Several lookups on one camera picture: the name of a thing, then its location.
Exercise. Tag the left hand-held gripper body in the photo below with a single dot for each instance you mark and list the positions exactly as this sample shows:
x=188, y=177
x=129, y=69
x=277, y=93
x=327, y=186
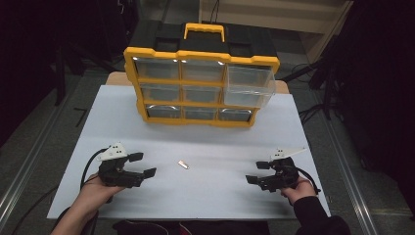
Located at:
x=112, y=173

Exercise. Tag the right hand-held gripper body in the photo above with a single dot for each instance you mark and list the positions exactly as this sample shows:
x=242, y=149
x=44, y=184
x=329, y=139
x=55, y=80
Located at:
x=280, y=176

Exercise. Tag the small white screw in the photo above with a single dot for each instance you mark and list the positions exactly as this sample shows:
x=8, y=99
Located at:
x=183, y=164

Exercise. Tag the clear plastic drawer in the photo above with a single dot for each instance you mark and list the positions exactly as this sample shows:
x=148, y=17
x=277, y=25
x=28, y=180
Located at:
x=249, y=86

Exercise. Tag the person's right hand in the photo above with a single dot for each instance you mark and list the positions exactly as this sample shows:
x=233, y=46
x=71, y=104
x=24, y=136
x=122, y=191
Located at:
x=298, y=191

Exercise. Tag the person's left hand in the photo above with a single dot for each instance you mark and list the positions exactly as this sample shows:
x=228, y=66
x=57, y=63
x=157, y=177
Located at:
x=98, y=192

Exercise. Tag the grid of small organizer drawers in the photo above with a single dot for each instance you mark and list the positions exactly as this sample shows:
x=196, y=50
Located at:
x=163, y=92

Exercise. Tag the person's dark clothing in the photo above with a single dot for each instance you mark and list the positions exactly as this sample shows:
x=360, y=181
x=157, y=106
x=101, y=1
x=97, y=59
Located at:
x=195, y=228

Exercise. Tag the yellow black drawer organizer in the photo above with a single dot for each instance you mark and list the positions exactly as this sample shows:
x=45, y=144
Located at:
x=199, y=42

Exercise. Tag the metal floor rail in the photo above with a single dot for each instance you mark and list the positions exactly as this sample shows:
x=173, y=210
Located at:
x=352, y=169
x=29, y=169

